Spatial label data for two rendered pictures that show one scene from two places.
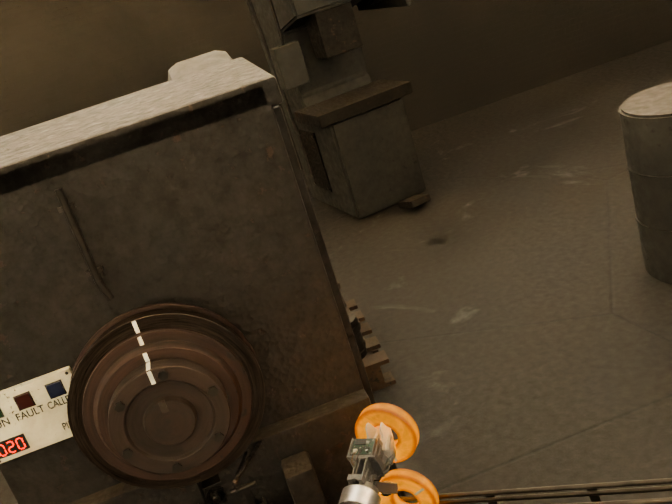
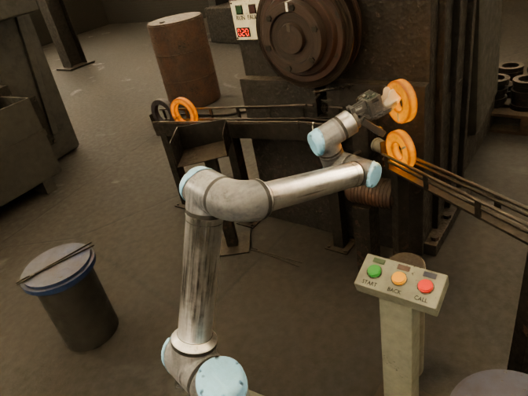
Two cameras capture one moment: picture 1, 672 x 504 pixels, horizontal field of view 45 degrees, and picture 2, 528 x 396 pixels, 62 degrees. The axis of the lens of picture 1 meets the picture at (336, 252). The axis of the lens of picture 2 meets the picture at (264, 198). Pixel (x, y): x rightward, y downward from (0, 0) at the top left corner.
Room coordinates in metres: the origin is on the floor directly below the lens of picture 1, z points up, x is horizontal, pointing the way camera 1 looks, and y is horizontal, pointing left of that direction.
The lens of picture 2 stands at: (0.27, -0.75, 1.52)
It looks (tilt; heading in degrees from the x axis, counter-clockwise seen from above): 31 degrees down; 49
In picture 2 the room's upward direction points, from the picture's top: 11 degrees counter-clockwise
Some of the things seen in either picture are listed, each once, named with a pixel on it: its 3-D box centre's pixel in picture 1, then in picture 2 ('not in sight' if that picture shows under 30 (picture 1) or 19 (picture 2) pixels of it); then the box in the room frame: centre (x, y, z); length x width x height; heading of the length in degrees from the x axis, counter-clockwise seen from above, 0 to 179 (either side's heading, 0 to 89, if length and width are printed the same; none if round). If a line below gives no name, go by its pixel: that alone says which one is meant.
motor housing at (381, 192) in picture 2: not in sight; (375, 229); (1.69, 0.16, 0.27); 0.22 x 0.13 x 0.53; 97
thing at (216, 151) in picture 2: not in sight; (214, 192); (1.46, 0.99, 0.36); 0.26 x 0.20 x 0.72; 132
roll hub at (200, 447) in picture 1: (169, 417); (293, 38); (1.68, 0.49, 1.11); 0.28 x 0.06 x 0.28; 97
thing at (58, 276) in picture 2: not in sight; (75, 298); (0.62, 1.09, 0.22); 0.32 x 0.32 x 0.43
